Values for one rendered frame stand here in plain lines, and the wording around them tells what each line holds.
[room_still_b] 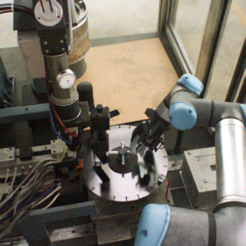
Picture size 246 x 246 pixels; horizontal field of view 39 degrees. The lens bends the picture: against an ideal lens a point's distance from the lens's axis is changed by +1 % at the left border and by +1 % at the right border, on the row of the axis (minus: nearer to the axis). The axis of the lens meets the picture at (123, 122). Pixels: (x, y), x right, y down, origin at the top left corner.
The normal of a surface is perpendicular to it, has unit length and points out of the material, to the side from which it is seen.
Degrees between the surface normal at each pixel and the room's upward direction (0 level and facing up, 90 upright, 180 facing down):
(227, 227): 12
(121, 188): 0
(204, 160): 0
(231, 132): 8
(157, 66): 0
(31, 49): 90
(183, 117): 73
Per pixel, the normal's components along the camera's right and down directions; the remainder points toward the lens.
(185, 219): 0.06, -0.84
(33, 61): 0.18, 0.75
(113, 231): 0.00, -0.65
